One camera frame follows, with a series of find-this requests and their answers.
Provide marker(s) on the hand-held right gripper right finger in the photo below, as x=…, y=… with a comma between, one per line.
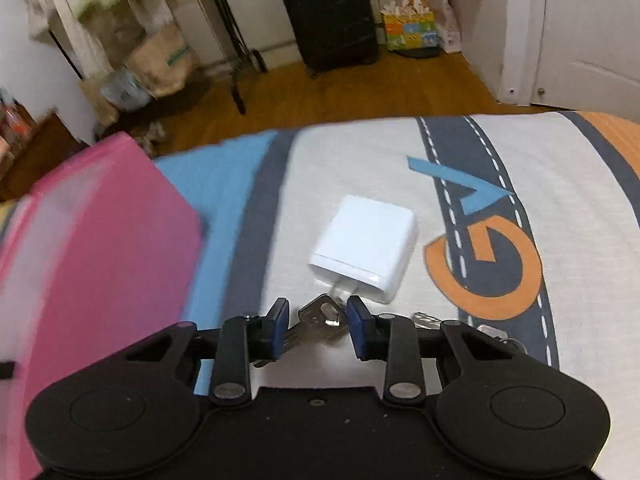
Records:
x=356, y=325

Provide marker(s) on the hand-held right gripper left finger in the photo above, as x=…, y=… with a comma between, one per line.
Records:
x=278, y=325

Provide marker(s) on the bunch of keys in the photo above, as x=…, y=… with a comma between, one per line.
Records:
x=320, y=316

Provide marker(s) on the pink plastic storage box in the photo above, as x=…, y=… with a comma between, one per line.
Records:
x=100, y=260

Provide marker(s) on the large white charger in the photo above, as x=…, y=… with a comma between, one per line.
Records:
x=365, y=240

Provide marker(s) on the printed bed sheet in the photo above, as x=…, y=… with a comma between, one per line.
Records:
x=565, y=260

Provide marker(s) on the bluish plastic bag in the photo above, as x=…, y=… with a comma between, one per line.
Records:
x=124, y=91

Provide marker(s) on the black clothes rack stand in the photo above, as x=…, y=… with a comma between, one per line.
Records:
x=235, y=45

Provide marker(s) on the brown paper bag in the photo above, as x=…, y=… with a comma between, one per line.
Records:
x=162, y=60

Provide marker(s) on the black suitcase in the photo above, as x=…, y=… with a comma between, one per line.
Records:
x=330, y=15

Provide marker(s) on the white and pink package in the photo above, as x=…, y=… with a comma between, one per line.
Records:
x=447, y=15

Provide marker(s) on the white door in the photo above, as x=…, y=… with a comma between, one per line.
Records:
x=575, y=25

